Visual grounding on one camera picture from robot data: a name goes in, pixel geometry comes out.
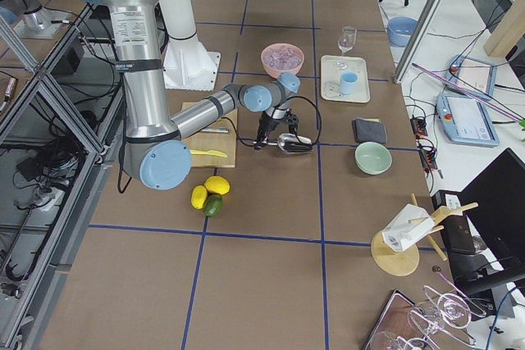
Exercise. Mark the blue bowl on side table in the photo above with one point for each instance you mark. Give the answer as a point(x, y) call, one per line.
point(400, 30)

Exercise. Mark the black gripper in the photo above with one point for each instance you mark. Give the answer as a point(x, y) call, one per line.
point(266, 124)

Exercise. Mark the glass stemware near camera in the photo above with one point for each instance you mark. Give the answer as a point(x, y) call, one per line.
point(439, 321)

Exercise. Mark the green lime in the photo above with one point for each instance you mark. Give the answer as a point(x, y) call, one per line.
point(213, 205)

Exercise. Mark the yellow plastic knife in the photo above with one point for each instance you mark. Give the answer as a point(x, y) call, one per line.
point(210, 152)

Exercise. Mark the green ceramic bowl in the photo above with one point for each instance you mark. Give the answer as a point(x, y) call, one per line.
point(372, 158)

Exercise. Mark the clear wine glass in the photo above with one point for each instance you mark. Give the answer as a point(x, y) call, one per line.
point(346, 43)

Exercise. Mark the wooden cup rack stand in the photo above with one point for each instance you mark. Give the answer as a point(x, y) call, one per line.
point(405, 263)

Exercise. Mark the yellow lemon upper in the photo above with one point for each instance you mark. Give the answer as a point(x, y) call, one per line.
point(217, 184)

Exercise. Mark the wooden cutting board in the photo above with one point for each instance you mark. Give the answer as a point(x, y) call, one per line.
point(221, 142)

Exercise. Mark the cream bear serving tray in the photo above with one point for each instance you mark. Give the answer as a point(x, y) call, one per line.
point(333, 88)

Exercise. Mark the black monitor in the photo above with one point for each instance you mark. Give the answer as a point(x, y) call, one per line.
point(499, 219)

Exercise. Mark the near teach pendant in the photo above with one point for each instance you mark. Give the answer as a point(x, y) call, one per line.
point(466, 121)

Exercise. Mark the aluminium frame post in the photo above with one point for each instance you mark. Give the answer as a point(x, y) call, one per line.
point(424, 21)

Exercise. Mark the steel ice scoop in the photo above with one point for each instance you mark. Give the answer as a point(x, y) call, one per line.
point(288, 143)

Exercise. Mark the light blue cup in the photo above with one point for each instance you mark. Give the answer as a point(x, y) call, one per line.
point(348, 81)

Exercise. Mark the yellow lemon left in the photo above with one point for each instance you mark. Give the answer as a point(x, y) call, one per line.
point(199, 196)

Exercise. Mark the teach pendant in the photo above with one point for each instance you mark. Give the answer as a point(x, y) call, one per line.
point(466, 121)
point(472, 74)

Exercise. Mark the white carton on rack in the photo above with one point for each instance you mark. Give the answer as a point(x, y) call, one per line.
point(409, 226)

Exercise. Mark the far teach pendant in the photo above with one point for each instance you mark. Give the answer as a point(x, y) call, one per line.
point(472, 74)

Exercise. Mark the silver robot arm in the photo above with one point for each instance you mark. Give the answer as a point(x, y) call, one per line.
point(156, 42)

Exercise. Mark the pink bowl of ice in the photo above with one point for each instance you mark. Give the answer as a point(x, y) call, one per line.
point(278, 58)

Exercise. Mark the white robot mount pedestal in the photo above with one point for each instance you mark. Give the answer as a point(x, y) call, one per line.
point(187, 63)

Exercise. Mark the grey folded cloth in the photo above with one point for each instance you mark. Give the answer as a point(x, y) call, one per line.
point(369, 131)

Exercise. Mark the steel cylinder muddler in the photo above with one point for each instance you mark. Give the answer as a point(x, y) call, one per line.
point(216, 130)

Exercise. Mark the yellow lemon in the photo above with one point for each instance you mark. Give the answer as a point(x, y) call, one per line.
point(217, 184)
point(199, 196)

